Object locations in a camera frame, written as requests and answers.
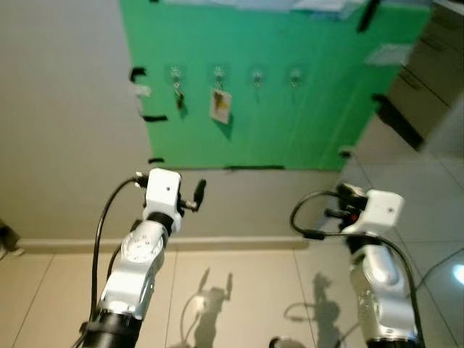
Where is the white card tag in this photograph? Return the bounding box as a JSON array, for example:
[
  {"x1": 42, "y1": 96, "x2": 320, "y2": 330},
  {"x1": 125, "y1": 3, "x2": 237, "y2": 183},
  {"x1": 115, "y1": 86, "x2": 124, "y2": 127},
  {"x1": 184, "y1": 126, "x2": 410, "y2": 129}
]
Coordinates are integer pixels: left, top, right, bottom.
[{"x1": 210, "y1": 88, "x2": 233, "y2": 125}]

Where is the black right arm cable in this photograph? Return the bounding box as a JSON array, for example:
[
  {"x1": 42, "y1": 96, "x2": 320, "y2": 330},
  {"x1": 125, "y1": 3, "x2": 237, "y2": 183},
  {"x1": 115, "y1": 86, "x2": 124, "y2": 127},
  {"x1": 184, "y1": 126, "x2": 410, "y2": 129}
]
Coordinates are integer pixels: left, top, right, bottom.
[{"x1": 289, "y1": 188, "x2": 425, "y2": 341}]

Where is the pale paper sheet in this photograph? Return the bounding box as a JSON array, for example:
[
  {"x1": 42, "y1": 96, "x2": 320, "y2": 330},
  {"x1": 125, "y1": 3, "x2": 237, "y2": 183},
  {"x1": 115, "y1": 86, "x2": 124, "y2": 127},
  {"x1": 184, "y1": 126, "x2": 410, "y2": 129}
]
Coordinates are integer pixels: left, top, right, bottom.
[{"x1": 365, "y1": 43, "x2": 415, "y2": 67}]

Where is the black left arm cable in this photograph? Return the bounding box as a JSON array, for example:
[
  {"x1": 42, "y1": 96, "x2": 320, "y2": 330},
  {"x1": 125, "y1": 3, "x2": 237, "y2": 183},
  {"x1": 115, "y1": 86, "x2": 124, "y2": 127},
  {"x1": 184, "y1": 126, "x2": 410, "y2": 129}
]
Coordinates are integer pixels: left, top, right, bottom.
[{"x1": 71, "y1": 174, "x2": 149, "y2": 348}]

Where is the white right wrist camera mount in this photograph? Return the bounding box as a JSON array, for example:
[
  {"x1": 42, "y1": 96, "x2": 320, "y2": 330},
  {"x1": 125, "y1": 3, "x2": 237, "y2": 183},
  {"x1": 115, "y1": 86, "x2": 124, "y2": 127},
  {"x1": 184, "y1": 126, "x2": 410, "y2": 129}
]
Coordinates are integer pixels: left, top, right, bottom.
[{"x1": 341, "y1": 189, "x2": 405, "y2": 236}]

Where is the dark floor object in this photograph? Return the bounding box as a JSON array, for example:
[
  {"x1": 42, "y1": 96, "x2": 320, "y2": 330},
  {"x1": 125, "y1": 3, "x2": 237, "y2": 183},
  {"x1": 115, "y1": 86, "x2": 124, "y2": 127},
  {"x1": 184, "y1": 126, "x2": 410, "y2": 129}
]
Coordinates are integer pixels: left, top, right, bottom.
[{"x1": 0, "y1": 220, "x2": 22, "y2": 260}]

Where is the green wall sheet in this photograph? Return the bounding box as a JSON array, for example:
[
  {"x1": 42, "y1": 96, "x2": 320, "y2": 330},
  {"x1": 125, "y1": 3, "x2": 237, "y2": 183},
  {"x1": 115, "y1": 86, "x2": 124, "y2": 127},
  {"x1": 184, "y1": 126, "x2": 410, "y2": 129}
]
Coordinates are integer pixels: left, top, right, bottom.
[{"x1": 120, "y1": 0, "x2": 434, "y2": 172}]

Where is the beige cabinet with drawers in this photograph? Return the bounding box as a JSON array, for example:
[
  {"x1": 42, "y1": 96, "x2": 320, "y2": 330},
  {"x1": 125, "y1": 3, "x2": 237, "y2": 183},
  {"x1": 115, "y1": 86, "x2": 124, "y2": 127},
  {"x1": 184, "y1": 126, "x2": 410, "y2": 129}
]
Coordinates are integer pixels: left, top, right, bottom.
[{"x1": 373, "y1": 0, "x2": 464, "y2": 152}]

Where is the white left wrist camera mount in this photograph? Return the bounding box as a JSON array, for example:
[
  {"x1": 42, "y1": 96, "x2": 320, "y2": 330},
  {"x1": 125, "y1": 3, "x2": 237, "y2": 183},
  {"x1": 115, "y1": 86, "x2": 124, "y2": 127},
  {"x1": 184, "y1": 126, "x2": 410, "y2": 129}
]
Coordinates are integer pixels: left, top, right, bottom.
[{"x1": 144, "y1": 168, "x2": 183, "y2": 216}]

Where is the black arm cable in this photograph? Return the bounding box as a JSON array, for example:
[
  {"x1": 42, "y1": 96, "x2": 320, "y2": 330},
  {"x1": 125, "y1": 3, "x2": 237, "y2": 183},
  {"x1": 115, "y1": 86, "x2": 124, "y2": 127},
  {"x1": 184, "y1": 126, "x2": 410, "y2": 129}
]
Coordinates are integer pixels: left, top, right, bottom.
[
  {"x1": 289, "y1": 188, "x2": 425, "y2": 341},
  {"x1": 71, "y1": 174, "x2": 149, "y2": 348}
]

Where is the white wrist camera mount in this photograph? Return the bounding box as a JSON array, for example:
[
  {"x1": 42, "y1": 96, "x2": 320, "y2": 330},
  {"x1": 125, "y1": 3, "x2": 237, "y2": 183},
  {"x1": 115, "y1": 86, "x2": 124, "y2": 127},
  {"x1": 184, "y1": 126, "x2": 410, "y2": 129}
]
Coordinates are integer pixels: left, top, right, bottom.
[
  {"x1": 341, "y1": 189, "x2": 405, "y2": 236},
  {"x1": 144, "y1": 168, "x2": 183, "y2": 216}
]

